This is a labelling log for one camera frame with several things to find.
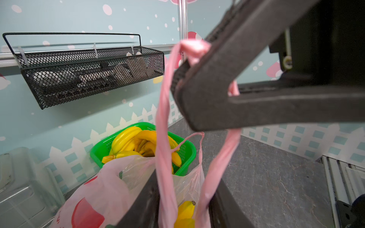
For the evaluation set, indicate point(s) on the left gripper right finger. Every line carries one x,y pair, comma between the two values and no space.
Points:
225,212

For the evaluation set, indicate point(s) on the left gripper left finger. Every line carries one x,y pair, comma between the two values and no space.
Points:
145,210

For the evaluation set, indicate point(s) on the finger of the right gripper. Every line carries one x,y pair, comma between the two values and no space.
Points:
245,30
208,109

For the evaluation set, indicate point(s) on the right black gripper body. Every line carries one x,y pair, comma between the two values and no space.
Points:
326,41

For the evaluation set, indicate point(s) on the yellow banana bunch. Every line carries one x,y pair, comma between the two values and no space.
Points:
185,215

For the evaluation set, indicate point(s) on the pink plastic bag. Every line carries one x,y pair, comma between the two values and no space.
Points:
104,199

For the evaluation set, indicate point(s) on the green plastic basket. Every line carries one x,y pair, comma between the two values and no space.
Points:
114,145

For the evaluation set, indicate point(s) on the bananas in green basket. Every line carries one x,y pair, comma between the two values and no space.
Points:
137,142

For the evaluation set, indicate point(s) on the clear plastic storage box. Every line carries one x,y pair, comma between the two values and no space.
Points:
30,195

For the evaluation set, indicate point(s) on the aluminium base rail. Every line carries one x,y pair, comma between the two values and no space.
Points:
346,183

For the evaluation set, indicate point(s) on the black wire mesh basket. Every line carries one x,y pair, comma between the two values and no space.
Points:
59,76

